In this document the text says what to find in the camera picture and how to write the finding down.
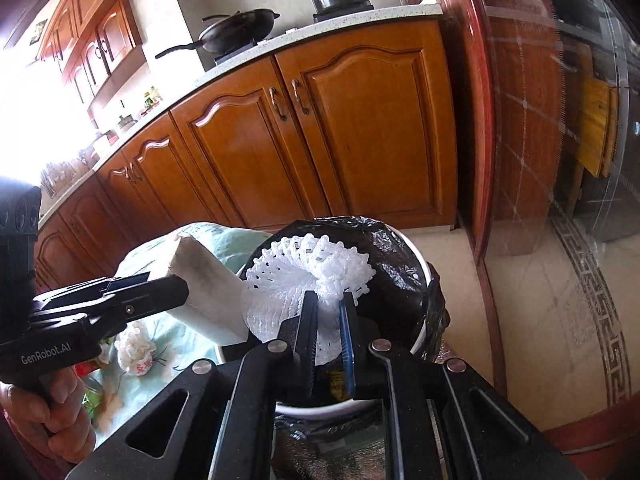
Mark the small white foam fruit net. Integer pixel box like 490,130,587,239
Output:
114,322,157,377

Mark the white round trash bin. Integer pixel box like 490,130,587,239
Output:
234,219,437,419

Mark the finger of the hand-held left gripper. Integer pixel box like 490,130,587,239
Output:
31,273,152,317
86,275,191,342

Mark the green plastic wrapper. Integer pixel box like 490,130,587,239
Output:
75,360,117,417

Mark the wooden kitchen cabinet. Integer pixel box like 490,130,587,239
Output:
36,0,153,107
31,12,460,293

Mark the white foam block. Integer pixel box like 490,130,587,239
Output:
148,233,251,346

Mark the yellow wooden stool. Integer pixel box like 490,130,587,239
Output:
574,74,622,179

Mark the wooden lower kitchen cabinet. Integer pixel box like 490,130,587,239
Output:
31,12,460,293

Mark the light green floral tablecloth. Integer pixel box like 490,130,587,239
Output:
75,222,281,443

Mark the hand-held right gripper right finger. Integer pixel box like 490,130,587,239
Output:
337,296,586,480

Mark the glass sliding door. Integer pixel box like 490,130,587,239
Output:
470,0,640,458

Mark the metal cabinet door handle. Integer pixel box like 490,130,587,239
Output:
291,79,311,116
268,87,289,122

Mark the wooden upper kitchen cabinet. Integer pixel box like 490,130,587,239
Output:
36,0,153,107

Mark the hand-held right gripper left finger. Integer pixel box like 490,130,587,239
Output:
65,291,321,480

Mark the utensil holder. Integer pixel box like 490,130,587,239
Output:
39,159,77,197

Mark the black plastic bin bag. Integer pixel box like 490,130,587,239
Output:
239,215,454,480

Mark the person's left hand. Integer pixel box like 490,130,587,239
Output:
0,367,97,465

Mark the black wok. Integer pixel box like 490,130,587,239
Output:
155,8,280,60

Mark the large white foam fruit net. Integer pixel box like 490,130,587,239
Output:
241,232,376,367

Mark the black induction cooker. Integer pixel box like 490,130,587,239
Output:
312,4,375,24

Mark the black gas stove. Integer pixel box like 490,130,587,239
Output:
213,39,262,66

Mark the red wooden door frame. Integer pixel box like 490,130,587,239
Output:
390,0,497,262

